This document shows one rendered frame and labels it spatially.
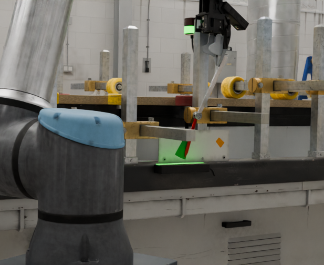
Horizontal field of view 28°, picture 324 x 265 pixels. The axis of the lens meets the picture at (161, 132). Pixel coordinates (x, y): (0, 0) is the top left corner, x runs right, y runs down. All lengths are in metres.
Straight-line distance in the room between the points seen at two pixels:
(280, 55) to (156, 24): 4.28
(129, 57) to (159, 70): 8.07
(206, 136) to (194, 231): 0.46
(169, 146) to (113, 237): 0.89
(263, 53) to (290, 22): 3.86
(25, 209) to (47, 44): 0.68
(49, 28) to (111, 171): 0.33
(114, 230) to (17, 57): 0.38
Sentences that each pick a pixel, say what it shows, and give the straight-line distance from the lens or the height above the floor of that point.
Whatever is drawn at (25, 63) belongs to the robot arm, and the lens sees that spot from 1.27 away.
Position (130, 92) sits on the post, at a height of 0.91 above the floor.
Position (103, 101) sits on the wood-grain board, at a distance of 2.11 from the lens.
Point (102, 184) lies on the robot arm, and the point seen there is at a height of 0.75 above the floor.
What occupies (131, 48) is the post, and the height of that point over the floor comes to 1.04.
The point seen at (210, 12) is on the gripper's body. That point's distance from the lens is 1.98.
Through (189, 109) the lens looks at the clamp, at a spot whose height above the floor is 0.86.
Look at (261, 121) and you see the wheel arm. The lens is 1.87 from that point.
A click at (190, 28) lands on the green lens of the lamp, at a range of 2.10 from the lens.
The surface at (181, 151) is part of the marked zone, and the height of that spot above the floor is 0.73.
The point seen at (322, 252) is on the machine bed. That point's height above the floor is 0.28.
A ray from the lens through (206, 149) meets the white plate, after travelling 2.07.
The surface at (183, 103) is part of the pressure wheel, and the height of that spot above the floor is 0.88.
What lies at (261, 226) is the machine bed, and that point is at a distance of 2.58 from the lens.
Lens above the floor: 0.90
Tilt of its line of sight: 3 degrees down
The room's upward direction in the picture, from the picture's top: 1 degrees clockwise
